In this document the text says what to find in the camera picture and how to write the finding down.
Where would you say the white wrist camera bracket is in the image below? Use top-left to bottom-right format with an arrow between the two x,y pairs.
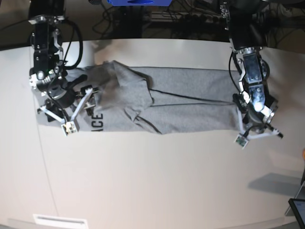
37,85 -> 99,136
234,109 -> 284,149

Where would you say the black power strip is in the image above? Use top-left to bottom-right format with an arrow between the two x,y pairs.
150,11 -> 225,24

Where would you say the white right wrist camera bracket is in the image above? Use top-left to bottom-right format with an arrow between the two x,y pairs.
37,85 -> 99,136

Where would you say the white label strip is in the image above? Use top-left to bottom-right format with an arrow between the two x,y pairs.
33,214 -> 88,228

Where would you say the grey T-shirt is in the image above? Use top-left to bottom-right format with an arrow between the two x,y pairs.
33,60 -> 277,135

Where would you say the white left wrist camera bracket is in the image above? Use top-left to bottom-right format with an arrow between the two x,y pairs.
234,109 -> 284,149

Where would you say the black tablet with stand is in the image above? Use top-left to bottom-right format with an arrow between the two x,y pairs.
285,172 -> 305,229

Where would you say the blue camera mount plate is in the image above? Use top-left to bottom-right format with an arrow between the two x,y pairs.
107,0 -> 172,6

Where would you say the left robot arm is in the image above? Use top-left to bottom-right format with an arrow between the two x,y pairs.
219,0 -> 278,134

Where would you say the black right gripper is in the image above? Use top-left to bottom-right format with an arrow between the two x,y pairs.
44,74 -> 96,122

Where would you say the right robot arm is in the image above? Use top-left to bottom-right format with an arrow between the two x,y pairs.
28,0 -> 88,124

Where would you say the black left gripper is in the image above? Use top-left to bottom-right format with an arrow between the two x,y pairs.
244,111 -> 272,134

